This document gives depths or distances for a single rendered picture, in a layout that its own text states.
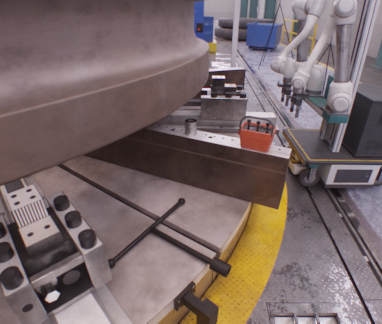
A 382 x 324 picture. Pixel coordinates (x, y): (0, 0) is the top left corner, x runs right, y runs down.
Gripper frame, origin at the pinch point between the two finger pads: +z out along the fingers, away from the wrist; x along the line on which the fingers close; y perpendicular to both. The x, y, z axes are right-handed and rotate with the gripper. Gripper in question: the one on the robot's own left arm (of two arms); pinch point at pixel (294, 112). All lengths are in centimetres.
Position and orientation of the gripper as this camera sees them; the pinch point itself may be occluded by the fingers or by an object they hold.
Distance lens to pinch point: 238.3
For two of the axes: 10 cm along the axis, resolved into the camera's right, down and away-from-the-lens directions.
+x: -0.2, 5.1, -8.6
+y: -10.0, -0.1, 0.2
